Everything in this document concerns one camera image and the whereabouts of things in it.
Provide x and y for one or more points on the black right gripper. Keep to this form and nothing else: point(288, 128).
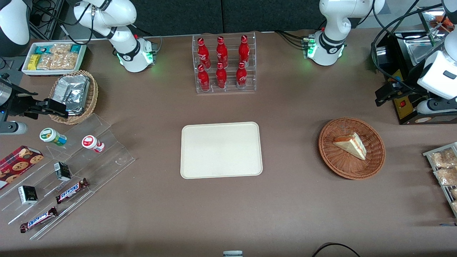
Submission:
point(18, 104)

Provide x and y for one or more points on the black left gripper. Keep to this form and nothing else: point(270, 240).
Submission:
point(408, 88)

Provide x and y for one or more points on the triangular sandwich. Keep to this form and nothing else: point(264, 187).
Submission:
point(351, 144)

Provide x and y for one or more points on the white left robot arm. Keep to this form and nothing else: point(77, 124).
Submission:
point(330, 39)

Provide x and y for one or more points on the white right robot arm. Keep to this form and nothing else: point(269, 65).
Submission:
point(125, 43)

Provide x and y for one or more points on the light wicker basket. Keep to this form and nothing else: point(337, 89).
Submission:
point(92, 96)

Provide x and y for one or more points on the grey snack tray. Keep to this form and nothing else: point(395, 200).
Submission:
point(428, 154)

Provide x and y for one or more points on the round brown wicker basket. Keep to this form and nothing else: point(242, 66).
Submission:
point(339, 164)

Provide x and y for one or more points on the cream plastic tray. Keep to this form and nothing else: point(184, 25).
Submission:
point(221, 150)

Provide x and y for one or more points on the black food warmer case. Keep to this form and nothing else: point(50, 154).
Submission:
point(403, 110)

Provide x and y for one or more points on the green lid yogurt cup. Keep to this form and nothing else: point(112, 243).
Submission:
point(51, 136)

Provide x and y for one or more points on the silver foil pack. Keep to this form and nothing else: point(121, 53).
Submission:
point(73, 92)

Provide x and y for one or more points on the white rectangular snack bin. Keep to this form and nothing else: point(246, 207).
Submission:
point(26, 70)

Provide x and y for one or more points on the yellow snack pack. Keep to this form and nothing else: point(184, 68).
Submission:
point(34, 61)

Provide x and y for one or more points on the clear rice cracker bag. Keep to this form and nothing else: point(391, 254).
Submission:
point(59, 61)

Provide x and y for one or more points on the steel warmer pan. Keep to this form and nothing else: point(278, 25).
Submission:
point(423, 50)

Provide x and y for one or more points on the red lid yogurt cup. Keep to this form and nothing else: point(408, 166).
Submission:
point(91, 142)

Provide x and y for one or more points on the red plaid cookie box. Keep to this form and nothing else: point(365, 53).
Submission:
point(18, 166)

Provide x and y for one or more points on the teal snack pack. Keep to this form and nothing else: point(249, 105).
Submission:
point(42, 50)

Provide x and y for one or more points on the small black carton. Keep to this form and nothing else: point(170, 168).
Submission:
point(28, 195)
point(63, 171)

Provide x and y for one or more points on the clear acrylic stepped display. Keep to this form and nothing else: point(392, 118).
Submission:
point(103, 164)

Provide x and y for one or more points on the Snickers chocolate bar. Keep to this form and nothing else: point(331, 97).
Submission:
point(71, 191)
point(38, 220)

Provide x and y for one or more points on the clear bag of crackers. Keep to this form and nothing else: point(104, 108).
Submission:
point(446, 176)
point(444, 159)

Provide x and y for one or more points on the red cola bottle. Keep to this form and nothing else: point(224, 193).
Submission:
point(203, 79)
point(221, 77)
point(203, 55)
point(244, 51)
point(221, 53)
point(241, 76)

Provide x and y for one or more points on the clear acrylic bottle rack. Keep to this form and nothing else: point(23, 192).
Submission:
point(230, 89)

